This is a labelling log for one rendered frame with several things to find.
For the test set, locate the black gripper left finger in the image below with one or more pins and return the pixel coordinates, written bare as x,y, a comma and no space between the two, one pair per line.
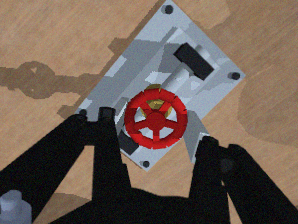
29,181

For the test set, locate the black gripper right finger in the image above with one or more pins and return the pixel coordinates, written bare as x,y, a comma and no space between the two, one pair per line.
256,198

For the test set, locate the grey metal mounting plate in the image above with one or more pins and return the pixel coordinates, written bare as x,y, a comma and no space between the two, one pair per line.
142,49

